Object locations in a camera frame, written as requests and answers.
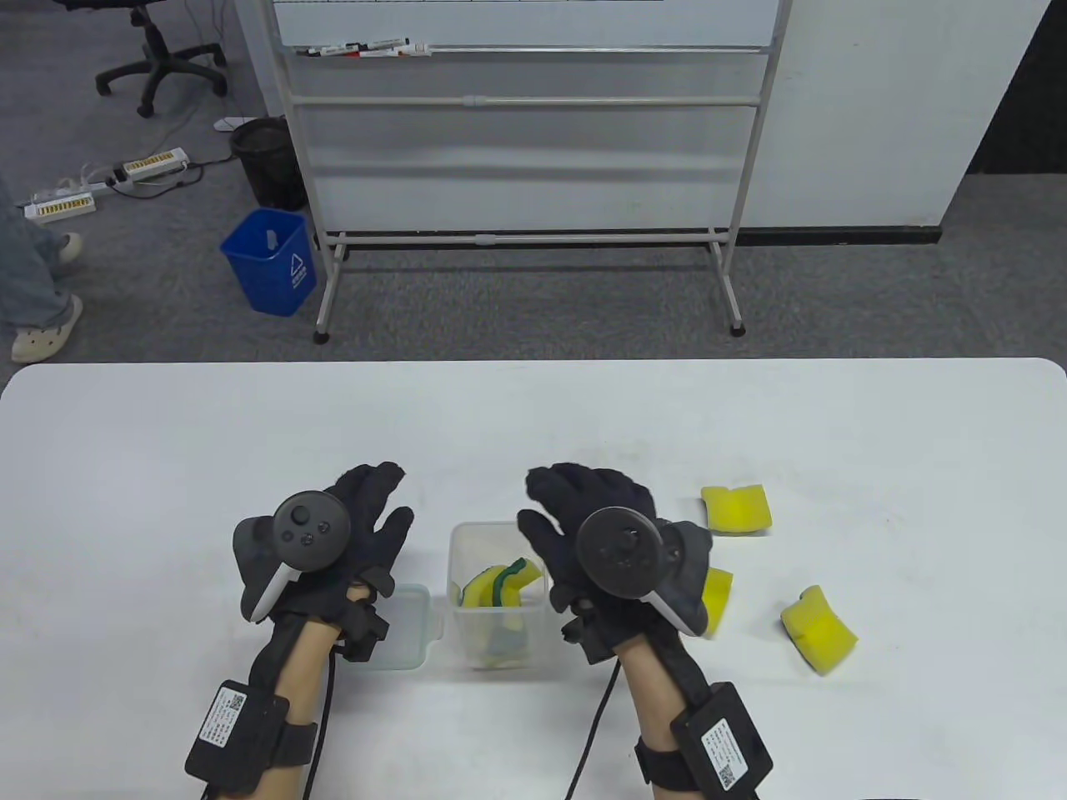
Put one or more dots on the person's right hand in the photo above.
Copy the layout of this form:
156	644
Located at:
567	508

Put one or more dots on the person's left hand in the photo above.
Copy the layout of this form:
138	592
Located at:
375	533

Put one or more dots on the clear plastic container lid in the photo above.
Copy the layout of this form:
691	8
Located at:
408	625

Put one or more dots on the clear plastic airtight container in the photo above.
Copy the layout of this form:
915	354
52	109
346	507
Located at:
467	650

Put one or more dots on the person's left forearm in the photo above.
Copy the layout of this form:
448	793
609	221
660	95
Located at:
300	667

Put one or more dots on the person's right forearm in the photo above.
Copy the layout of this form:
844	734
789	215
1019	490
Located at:
658	700

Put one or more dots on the black left hand controller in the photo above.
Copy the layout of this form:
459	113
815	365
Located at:
308	525

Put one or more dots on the black hand controller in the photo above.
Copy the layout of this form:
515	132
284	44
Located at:
308	525
621	550

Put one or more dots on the black right hand controller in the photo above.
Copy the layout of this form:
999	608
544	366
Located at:
621	550

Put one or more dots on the black left wrist box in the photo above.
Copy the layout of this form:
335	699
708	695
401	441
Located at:
237	733

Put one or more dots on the black wrist box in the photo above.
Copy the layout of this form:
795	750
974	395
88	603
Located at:
237	733
721	737

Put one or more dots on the black right wrist box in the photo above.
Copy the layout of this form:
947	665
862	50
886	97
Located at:
721	737

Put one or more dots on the blue plastic bin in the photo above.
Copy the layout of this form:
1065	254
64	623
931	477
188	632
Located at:
267	275

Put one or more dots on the black mesh wastebasket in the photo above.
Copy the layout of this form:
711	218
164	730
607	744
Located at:
267	158

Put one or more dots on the white power strips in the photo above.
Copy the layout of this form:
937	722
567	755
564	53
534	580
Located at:
201	171

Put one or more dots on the white power strip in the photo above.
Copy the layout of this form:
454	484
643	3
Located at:
58	208
154	163

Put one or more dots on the small white floor object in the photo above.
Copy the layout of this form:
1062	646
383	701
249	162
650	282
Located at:
227	125

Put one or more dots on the whiteboard marker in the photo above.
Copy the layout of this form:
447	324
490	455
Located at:
414	52
375	54
388	42
333	50

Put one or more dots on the whiteboard on metal stand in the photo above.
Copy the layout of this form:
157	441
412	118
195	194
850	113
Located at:
533	21

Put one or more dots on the black office chair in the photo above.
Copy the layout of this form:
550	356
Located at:
158	58

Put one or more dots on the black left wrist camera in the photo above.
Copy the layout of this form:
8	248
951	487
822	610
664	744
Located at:
363	633

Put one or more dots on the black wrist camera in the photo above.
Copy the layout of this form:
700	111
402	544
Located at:
363	633
588	642

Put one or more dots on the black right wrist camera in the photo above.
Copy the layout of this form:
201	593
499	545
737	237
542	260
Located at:
588	642

